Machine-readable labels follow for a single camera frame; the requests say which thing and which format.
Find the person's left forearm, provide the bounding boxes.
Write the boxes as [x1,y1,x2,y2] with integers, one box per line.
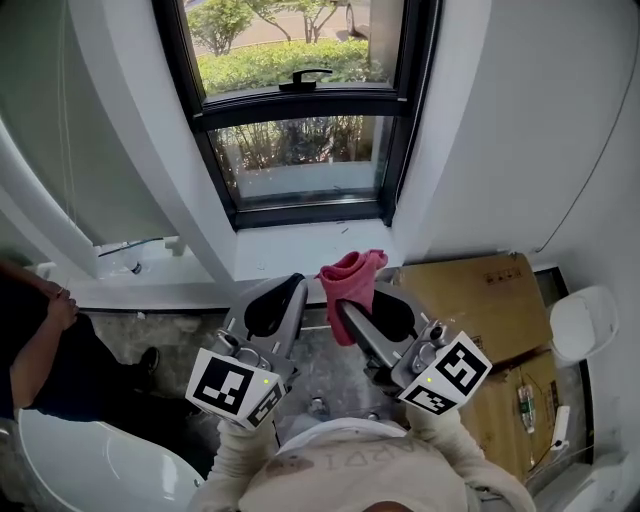
[207,417,279,494]

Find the red cloth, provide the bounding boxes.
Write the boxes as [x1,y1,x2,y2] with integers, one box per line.
[313,249,390,347]

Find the grey roller blind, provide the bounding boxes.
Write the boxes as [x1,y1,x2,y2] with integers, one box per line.
[0,0,174,241]

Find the black framed window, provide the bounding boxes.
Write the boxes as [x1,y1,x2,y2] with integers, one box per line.
[152,0,444,231]

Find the white ceramic basin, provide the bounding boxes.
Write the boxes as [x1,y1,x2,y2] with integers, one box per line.
[17,409,206,512]

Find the short glass window pane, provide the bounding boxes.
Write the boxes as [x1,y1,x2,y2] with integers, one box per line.
[207,115,394,200]

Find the printed cardboard box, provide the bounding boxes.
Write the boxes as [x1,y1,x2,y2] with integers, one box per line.
[459,349,586,481]

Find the large cardboard box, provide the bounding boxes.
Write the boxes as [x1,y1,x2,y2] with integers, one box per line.
[389,252,554,371]

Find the white plastic stick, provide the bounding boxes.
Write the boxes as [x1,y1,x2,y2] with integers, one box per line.
[552,404,572,451]

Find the clear plastic bottle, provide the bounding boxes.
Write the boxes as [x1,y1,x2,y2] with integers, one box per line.
[112,252,144,276]

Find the bushy small tree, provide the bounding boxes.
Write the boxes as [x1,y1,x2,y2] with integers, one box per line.
[187,0,255,57]

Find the white ceramic fixture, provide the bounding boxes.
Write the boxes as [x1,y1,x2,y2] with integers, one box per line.
[527,444,640,512]

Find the tall glass window pane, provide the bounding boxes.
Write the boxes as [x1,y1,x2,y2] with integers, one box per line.
[185,0,404,96]

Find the thin-trunk tree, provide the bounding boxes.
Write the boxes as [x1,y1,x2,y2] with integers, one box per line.
[244,0,347,45]

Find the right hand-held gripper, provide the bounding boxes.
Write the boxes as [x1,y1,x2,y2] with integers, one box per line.
[340,283,494,417]

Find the person's cream shirt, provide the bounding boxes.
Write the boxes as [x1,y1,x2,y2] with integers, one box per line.
[189,417,536,512]

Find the green hedge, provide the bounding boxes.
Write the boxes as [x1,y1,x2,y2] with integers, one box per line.
[197,37,391,171]

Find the silver car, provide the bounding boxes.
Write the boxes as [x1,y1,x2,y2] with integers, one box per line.
[344,0,372,37]

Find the black window handle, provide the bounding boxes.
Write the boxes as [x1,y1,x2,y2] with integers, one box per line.
[278,68,334,92]

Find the white plastic casing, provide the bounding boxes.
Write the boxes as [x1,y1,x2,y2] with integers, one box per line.
[549,284,621,362]

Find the green label water bottle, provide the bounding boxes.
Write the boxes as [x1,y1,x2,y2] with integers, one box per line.
[514,382,539,434]

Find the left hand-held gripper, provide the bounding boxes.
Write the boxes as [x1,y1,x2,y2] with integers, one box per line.
[185,273,309,431]

